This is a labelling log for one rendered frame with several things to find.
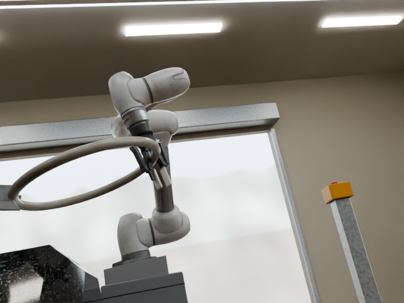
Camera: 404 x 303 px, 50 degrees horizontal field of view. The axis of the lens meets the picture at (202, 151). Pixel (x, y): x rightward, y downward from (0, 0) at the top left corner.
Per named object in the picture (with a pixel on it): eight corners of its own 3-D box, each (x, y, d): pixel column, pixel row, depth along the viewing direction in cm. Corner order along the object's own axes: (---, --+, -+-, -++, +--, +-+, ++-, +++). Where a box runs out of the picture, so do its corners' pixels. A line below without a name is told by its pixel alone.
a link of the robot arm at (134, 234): (120, 258, 238) (113, 220, 245) (153, 251, 243) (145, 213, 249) (119, 255, 223) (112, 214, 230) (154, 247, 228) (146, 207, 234)
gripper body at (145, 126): (143, 130, 159) (153, 153, 157) (124, 133, 153) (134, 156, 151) (153, 120, 154) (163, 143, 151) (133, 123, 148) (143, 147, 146)
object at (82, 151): (-9, 183, 108) (-12, 172, 109) (23, 223, 153) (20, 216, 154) (172, 126, 125) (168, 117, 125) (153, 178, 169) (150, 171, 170)
